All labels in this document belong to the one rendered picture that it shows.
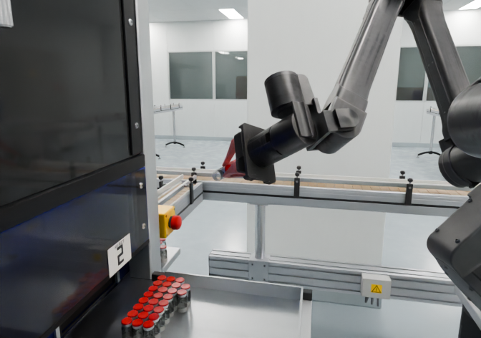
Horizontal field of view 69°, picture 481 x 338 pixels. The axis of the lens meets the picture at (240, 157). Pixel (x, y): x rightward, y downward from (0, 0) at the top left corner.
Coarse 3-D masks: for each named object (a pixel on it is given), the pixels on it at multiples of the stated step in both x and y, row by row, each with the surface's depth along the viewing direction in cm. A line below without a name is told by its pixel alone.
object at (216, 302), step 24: (192, 288) 86; (216, 288) 85; (240, 288) 84; (264, 288) 82; (288, 288) 81; (192, 312) 77; (216, 312) 77; (240, 312) 77; (264, 312) 77; (288, 312) 77; (168, 336) 69; (192, 336) 69; (216, 336) 69; (240, 336) 69; (264, 336) 69; (288, 336) 69
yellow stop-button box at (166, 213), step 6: (162, 210) 97; (168, 210) 97; (174, 210) 100; (162, 216) 94; (168, 216) 96; (162, 222) 94; (168, 222) 96; (162, 228) 95; (168, 228) 97; (162, 234) 95; (168, 234) 97
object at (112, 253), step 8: (120, 240) 74; (128, 240) 77; (112, 248) 71; (120, 248) 74; (128, 248) 77; (112, 256) 71; (120, 256) 74; (128, 256) 77; (112, 264) 71; (120, 264) 74; (112, 272) 71
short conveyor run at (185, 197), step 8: (160, 176) 147; (160, 184) 147; (168, 184) 146; (176, 184) 159; (184, 184) 146; (192, 184) 145; (200, 184) 159; (160, 192) 138; (168, 192) 148; (176, 192) 138; (184, 192) 148; (192, 192) 145; (200, 192) 160; (160, 200) 125; (168, 200) 137; (176, 200) 137; (184, 200) 140; (192, 200) 146; (200, 200) 160; (176, 208) 132; (184, 208) 140; (192, 208) 149; (184, 216) 140
